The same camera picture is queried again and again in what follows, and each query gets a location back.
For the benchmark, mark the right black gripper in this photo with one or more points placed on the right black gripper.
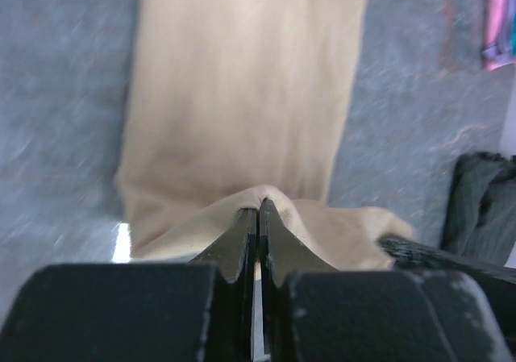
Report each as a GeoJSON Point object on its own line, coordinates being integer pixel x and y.
{"type": "Point", "coordinates": [497, 282]}

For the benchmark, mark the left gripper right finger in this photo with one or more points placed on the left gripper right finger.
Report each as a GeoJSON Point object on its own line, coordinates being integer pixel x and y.
{"type": "Point", "coordinates": [313, 312]}

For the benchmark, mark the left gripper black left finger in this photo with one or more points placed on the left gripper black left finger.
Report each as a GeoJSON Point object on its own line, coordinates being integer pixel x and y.
{"type": "Point", "coordinates": [143, 311]}

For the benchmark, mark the beige t shirt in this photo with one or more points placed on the beige t shirt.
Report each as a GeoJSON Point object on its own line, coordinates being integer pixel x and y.
{"type": "Point", "coordinates": [234, 102]}

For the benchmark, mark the dark striped folded garment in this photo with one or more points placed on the dark striped folded garment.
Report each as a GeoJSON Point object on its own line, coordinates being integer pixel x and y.
{"type": "Point", "coordinates": [480, 218]}

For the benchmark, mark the pink folded t shirt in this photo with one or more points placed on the pink folded t shirt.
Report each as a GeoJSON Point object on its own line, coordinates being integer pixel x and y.
{"type": "Point", "coordinates": [498, 47]}

